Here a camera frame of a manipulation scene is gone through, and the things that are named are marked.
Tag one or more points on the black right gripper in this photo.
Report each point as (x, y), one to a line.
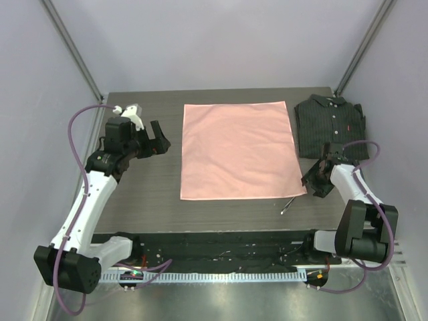
(322, 190)

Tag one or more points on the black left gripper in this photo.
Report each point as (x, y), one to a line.
(158, 146)

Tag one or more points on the silver metal fork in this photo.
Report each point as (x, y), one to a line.
(287, 205)

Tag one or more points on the pink satin napkin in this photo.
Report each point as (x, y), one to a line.
(239, 152)

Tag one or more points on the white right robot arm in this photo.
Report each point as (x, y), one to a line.
(366, 232)

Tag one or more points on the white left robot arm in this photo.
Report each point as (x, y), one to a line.
(70, 261)

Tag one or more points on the dark striped folded shirt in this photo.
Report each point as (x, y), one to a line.
(322, 119)

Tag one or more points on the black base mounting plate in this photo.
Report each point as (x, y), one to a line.
(230, 252)

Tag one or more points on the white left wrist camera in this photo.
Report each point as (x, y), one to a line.
(133, 113)

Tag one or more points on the white slotted cable duct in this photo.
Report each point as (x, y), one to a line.
(118, 275)

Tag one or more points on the left aluminium frame post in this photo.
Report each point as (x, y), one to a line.
(70, 45)

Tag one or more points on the aluminium frame post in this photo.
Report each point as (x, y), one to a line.
(70, 45)
(373, 29)

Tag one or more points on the right aluminium frame post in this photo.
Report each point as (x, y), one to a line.
(373, 29)

